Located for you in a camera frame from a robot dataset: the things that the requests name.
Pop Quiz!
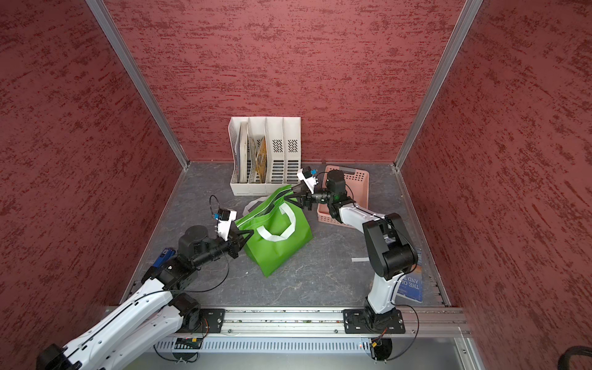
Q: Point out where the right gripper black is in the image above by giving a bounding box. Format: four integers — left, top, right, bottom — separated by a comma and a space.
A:
285, 181, 334, 211

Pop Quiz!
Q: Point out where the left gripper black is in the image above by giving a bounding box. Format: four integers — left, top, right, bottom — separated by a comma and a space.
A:
193, 228, 254, 268

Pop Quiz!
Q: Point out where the green insulated delivery bag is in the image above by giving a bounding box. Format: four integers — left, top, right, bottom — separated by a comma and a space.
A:
236, 186, 313, 277

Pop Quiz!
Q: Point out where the pink perforated plastic basket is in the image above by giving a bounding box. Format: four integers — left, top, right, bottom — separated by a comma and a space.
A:
317, 165, 370, 226

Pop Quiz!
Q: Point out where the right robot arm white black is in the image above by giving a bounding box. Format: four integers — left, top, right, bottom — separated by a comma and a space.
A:
285, 166, 419, 332

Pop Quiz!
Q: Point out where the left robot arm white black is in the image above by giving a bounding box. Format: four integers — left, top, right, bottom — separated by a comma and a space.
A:
35, 225, 254, 369

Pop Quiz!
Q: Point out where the yellow book in organizer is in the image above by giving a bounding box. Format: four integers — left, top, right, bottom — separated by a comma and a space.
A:
255, 137, 268, 183

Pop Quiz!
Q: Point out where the white file organizer rack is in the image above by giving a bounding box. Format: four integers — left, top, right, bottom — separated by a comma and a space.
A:
228, 117, 302, 196

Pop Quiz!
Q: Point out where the blue black stapler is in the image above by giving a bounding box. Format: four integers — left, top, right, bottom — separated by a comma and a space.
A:
141, 248, 177, 284

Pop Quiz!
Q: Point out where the blue paperback book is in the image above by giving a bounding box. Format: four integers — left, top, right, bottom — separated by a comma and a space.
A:
397, 252, 423, 303

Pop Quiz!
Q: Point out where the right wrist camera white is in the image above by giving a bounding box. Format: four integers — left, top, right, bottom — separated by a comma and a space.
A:
297, 166, 319, 194

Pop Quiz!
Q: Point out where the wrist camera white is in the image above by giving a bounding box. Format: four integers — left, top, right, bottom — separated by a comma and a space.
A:
297, 166, 319, 194
214, 208, 237, 241

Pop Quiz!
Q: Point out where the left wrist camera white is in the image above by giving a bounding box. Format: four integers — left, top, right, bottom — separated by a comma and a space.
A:
214, 208, 237, 241

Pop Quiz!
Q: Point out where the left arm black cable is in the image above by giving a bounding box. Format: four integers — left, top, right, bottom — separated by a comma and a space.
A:
184, 194, 232, 294

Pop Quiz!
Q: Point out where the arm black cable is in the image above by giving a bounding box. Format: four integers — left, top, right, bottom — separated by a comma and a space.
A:
368, 304, 421, 362
184, 194, 232, 294

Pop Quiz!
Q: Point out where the aluminium mounting rail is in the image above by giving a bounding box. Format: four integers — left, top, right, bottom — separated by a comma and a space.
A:
200, 305, 472, 338

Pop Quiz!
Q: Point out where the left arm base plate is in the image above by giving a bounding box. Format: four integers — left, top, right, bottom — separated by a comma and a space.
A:
183, 308, 226, 336

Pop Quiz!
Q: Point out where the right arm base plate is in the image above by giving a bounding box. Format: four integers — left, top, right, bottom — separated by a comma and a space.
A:
342, 308, 405, 335

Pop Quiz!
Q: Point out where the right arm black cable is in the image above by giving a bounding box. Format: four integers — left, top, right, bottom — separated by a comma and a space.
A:
368, 304, 421, 362

